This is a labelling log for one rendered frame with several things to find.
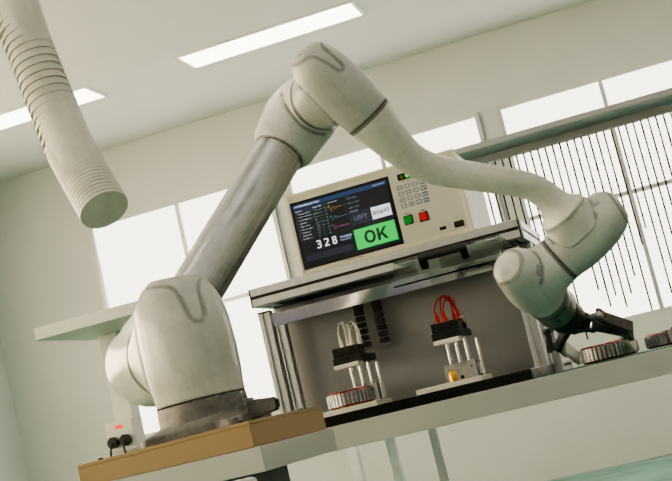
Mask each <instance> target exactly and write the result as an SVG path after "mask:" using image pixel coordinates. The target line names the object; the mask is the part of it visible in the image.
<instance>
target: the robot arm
mask: <svg viewBox="0 0 672 481"><path fill-rule="evenodd" d="M292 73H293V77H292V78H291V79H289V80H288V81H287V82H286V83H284V84H283V85H282V86H281V87H280V88H279V89H278V90H277V91H276V92H275V93H274V94H273V96H272V97H271V98H270V99H269V101H268V102H267V103H266V105H265V107H264V109H263V112H262V115H261V118H260V121H259V123H258V125H257V128H256V130H255V145H254V147H253V149H252V150H251V152H250V154H249V155H248V157H247V158H246V160H245V162H244V163H243V165H242V167H241V168H240V170H239V171H238V173H237V175H236V176H235V178H234V180H233V181H232V183H231V185H230V186H229V188H228V189H227V191H226V193H225V194H224V196H223V198H222V199H221V201H220V202H219V204H218V206H217V207H216V209H215V211H214V212H213V214H212V215H211V217H210V219H209V220H208V222H207V224H206V225H205V227H204V229H203V230H202V232H201V233H200V235H199V237H198V238H197V240H196V242H195V243H194V245H193V246H192V248H191V250H190V251H189V253H188V255H187V256H186V258H185V259H184V261H183V263H182V264H181V266H180V268H179V269H178V271H177V273H176V274H175V276H174V277H169V278H164V279H160V280H156V281H152V282H150V283H148V284H147V286H146V287H145V289H144V290H143V291H142V292H141V294H140V296H139V298H138V301H137V304H136V307H135V311H134V313H133V314H132V316H131V317H130V318H129V320H128V321H127V322H126V324H125V325H124V326H123V328H122V330H121V332H120V333H119V334H118V335H117V336H116V337H115V338H114V339H113V341H112V342H111V344H110V345H109V347H108V350H107V353H106V359H105V368H106V374H107V377H108V380H109V382H110V384H111V386H112V387H113V389H114V390H115V391H116V392H117V393H118V394H120V395H121V396H123V397H124V398H125V399H127V400H129V401H130V402H132V403H134V404H135V405H139V406H144V407H155V406H156V410H157V416H158V423H159V429H160V430H159V431H158V432H157V433H155V434H153V435H151V436H150V437H148V438H146V439H144V440H142V441H140V445H141V449H143V448H147V447H150V446H154V445H158V444H162V443H166V442H169V441H173V440H177V439H181V438H185V437H189V436H192V435H196V434H200V433H204V432H208V431H211V430H215V429H219V428H223V427H227V426H230V425H234V424H238V423H237V422H239V421H242V422H246V421H250V420H254V419H259V418H264V417H268V416H272V412H274V411H277V410H279V407H280V404H279V400H278V398H276V396H275V397H267V398H260V399H254V398H253V397H251V398H248V397H247V394H246V391H245V387H244V382H243V376H242V368H241V363H240V357H239V352H238V348H237V344H236V339H235V336H234V332H233V328H232V325H231V321H230V318H229V315H228V312H227V309H226V307H225V304H224V302H223V300H222V298H223V296H224V295H225V293H226V291H227V289H228V288H229V286H230V284H231V283H232V281H233V279H234V278H235V276H236V274H237V272H238V271H239V269H240V267H241V266H242V264H243V262H244V261H245V259H246V257H247V255H248V254H249V252H250V250H251V249H252V247H253V245H254V243H255V242H256V240H257V238H258V237H259V235H260V233H261V232H262V230H263V228H264V226H265V225H266V223H267V221H268V220H269V218H270V216H271V215H272V213H273V211H274V209H275V208H276V206H277V204H278V203H279V201H280V199H281V198H282V196H283V194H284V192H285V191H286V189H287V187H288V186H289V184H290V182H291V180H292V179H293V177H294V175H295V174H296V172H297V170H300V169H302V168H304V167H306V166H308V165H309V164H310V163H311V162H312V160H313V159H314V158H315V156H316V155H317V154H318V153H319V151H320V150H321V149H322V148H323V147H324V145H325V144H326V143H327V142H328V141H329V139H330V138H331V137H332V136H333V133H334V131H335V130H336V129H337V128H338V127H339V126H341V127H342V128H343V129H344V130H345V131H347V132H348V133H349V134H350V135H351V136H352V137H353V138H355V139H356V140H358V141H359V142H361V143H362V144H364V145H365V146H367V147H368V148H369V149H371V150H372V151H373V152H375V153H376V154H377V155H379V156H380V157H382V158H383V159H384V160H385V161H387V162H388V163H389V164H391V165H392V166H393V167H395V168H396V169H398V170H399V171H401V172H402V173H404V174H406V175H407V176H409V177H411V178H414V179H416V180H418V181H421V182H424V183H427V184H431V185H436V186H441V187H447V188H455V189H462V190H470V191H478V192H485V193H493V194H501V195H508V196H515V197H519V198H523V199H525V200H528V201H529V202H531V203H533V204H534V205H535V206H536V207H537V208H538V209H539V210H540V212H541V214H542V216H543V226H542V228H543V230H544V231H545V232H546V235H547V237H546V238H545V239H543V240H542V241H541V242H540V243H538V244H537V245H535V246H533V247H531V248H529V249H524V248H515V249H509V250H506V251H504V252H503V253H502V254H501V255H500V256H499V257H498V258H497V260H496V262H495V264H494V268H493V276H494V279H495V281H496V283H497V284H498V286H499V287H500V289H501V290H502V291H503V293H504V295H505V296H506V297H507V299H508V300H509V301H510V302H511V303H512V304H513V305H515V306H516V307H517V308H519V309H520V310H522V311H523V312H525V313H527V314H531V315H532V316H533V317H534V318H535V319H537V320H538V321H539V322H540V323H542V324H543V334H544V336H545V337H546V344H547V352H548V353H553V351H556V352H558V353H560V354H562V355H563V356H565V357H568V358H569V359H570V360H572V361H573V362H574V363H575V364H576V365H580V357H579V353H578V351H577V350H576V349H574V348H573V347H572V346H571V345H570V344H569V343H568V342H566V341H567V340H568V339H569V337H570V335H571V334H573V335H576V334H579V333H584V332H589V333H595V332H600V333H606V334H611V335H616V336H620V339H621V340H622V341H623V342H624V343H625V344H626V345H627V346H628V347H629V348H630V349H631V350H633V351H634V352H637V340H636V339H635V338H634V334H633V333H634V329H633V321H630V320H627V319H625V318H622V317H619V316H616V315H613V314H610V313H607V312H605V311H603V310H602V309H600V308H596V309H595V311H596V312H595V313H592V314H589V313H587V312H584V310H583V308H582V307H581V306H580V304H579V303H577V302H576V298H575V296H574V295H573V293H572V292H571V291H569V290H568V287H569V286H570V285H571V284H572V282H573V281H574V280H575V279H576V278H577V277H579V276H580V275H581V274H582V273H584V272H585V271H587V270H588V269H590V268H591V267H593V266H594V265H595V264H596V263H597V262H599V261H600V260H601V259H602V258H603V257H604V256H605V255H606V254H607V253H608V252H609V251H610V250H611V249H612V248H613V247H614V245H615V244H616V243H617V242H618V241H619V239H620V238H621V237H622V235H623V234H624V232H625V230H626V228H627V224H628V218H629V216H628V213H627V211H626V210H625V208H624V207H623V205H622V204H621V203H620V201H619V200H618V198H617V197H616V196H615V195H614V194H613V193H609V192H606V191H603V192H595V193H593V194H591V195H590V196H589V197H583V195H581V194H580V193H577V194H571V193H567V192H565V191H564V190H562V189H561V188H560V187H558V186H557V185H555V184H554V183H552V182H551V181H549V180H547V179H546V178H544V177H542V176H539V175H537V174H534V173H531V172H527V171H524V170H519V169H514V168H508V167H503V166H497V165H491V164H485V163H480V162H474V161H468V160H462V159H457V158H451V157H446V156H443V155H439V154H436V153H433V152H431V151H429V150H427V149H426V148H424V147H423V146H421V145H420V144H419V143H418V142H417V141H416V140H415V139H414V138H413V136H412V135H411V134H410V132H409V131H408V130H407V128H406V127H405V125H404V124H403V122H402V121H401V119H400V118H399V116H398V115H397V113H396V112H395V110H394V109H393V107H392V105H391V104H390V102H389V101H388V100H387V99H386V97H385V96H384V95H383V94H382V92H381V91H380V90H379V88H378V87H377V86H376V84H375V83H374V82H373V80H372V79H371V78H370V77H369V76H368V75H367V74H366V73H365V72H364V71H363V70H362V69H361V68H360V67H359V66H358V65H357V64H356V63H355V62H354V61H352V60H351V59H350V58H349V57H348V56H346V55H345V54H344V53H342V52H341V51H339V50H337V49H336V48H334V47H332V46H330V45H328V44H325V43H323V42H313V43H311V44H309V45H308V46H306V47H305V48H304V49H302V50H301V51H300V52H299V53H298V54H297V55H296V56H295V58H294V61H293V64H292ZM591 322H592V328H590V324H591ZM554 330H555V331H556V332H558V333H559V336H558V338H557V339H556V343H553V340H552V333H553V332H554Z"/></svg>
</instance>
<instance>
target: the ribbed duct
mask: <svg viewBox="0 0 672 481"><path fill-rule="evenodd" d="M0 40H1V42H2V45H3V47H4V50H5V53H6V55H7V58H8V60H9V62H10V66H11V68H12V71H13V73H14V76H15V78H16V81H17V83H18V86H19V89H20V91H21V94H22V96H23V98H24V102H25V104H26V107H27V109H28V112H29V114H30V117H31V119H32V122H33V125H34V127H35V130H36V132H37V135H38V138H39V140H40V142H41V145H42V148H43V150H44V153H45V156H46V157H47V160H48V162H49V164H50V166H51V168H52V170H53V171H54V173H55V175H56V177H57V179H58V181H59V182H60V184H61V186H62V188H63V190H64V191H65V193H66V195H67V197H68V199H69V201H70V202H71V204H72V206H73V208H74V210H75V211H76V213H77V215H78V217H79V219H80V220H81V222H82V224H84V225H85V226H86V227H89V228H93V229H99V228H103V227H107V226H109V225H111V224H113V223H115V222H116V221H117V220H119V219H120V218H121V217H122V216H123V215H124V214H125V212H126V210H127V208H128V199H127V196H126V195H125V193H124V191H123V190H122V188H121V186H120V185H119V183H118V181H117V179H116V178H115V176H114V174H113V173H112V171H111V169H110V168H109V166H108V164H107V162H106V161H105V159H104V157H103V156H102V154H101V152H100V151H99V149H98V147H97V145H96V143H95V141H94V139H93V137H92V135H91V133H90V131H89V129H88V127H87V125H86V122H85V120H84V118H83V115H82V112H81V110H80V107H79V105H78V103H77V100H76V97H75V95H74V92H73V90H72V88H71V85H70V83H69V80H68V78H67V75H66V73H65V70H64V68H63V65H62V63H61V61H60V58H59V55H58V54H57V50H56V48H55V46H54V43H53V40H52V38H51V35H50V33H49V31H48V27H47V24H46V21H45V18H44V15H43V12H42V8H41V5H40V1H39V0H0Z"/></svg>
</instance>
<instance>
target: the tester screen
mask: <svg viewBox="0 0 672 481"><path fill-rule="evenodd" d="M389 202H390V206H391V210H392V215H388V216H385V217H381V218H378V219H374V220H370V221H367V222H363V223H359V224H356V225H352V222H351V218H350V213H353V212H357V211H361V210H364V209H368V208H371V207H375V206H379V205H382V204H386V203H389ZM292 209H293V213H294V217H295V221H296V226H297V230H298V234H299V239H300V243H301V247H302V252H303V256H304V260H305V264H306V266H310V265H314V264H317V263H321V262H325V261H329V260H332V259H336V258H340V257H343V256H347V255H351V254H355V253H358V252H362V251H366V250H369V249H373V248H377V247H380V246H384V245H388V244H392V243H395V242H399V241H400V238H399V239H398V240H394V241H390V242H386V243H383V244H379V245H375V246H372V247H368V248H364V249H361V250H358V249H357V245H356V240H355V236H354V232H353V230H356V229H360V228H363V227H367V226H371V225H374V224H378V223H382V222H385V221H389V220H393V219H394V221H395V217H394V213H393V209H392V205H391V201H390V197H389V193H388V189H387V184H386V180H384V181H380V182H377V183H373V184H370V185H366V186H363V187H359V188H356V189H352V190H349V191H345V192H341V193H338V194H334V195H331V196H327V197H324V198H320V199H317V200H313V201H310V202H306V203H303V204H299V205H296V206H292ZM395 225H396V221H395ZM396 229H397V225H396ZM397 233H398V229H397ZM336 234H337V235H338V239H339V243H340V244H337V245H333V246H330V247H326V248H322V249H319V250H316V246H315V240H318V239H322V238H326V237H329V236H333V235H336ZM398 237H399V233H398ZM351 243H352V246H353V250H351V251H347V252H343V253H340V254H336V255H332V256H329V257H325V258H321V259H317V260H314V261H310V262H307V259H306V256H307V255H311V254H315V253H318V252H322V251H326V250H329V249H333V248H337V247H340V246H344V245H348V244H351Z"/></svg>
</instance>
